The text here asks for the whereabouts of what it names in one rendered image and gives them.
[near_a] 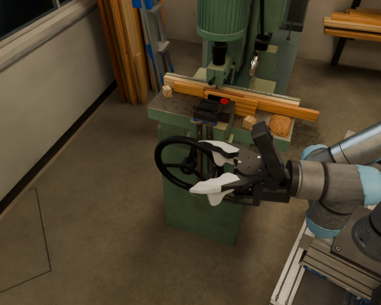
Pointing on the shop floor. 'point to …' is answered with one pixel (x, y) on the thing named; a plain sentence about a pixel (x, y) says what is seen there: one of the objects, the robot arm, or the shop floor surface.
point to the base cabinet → (199, 203)
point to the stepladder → (155, 40)
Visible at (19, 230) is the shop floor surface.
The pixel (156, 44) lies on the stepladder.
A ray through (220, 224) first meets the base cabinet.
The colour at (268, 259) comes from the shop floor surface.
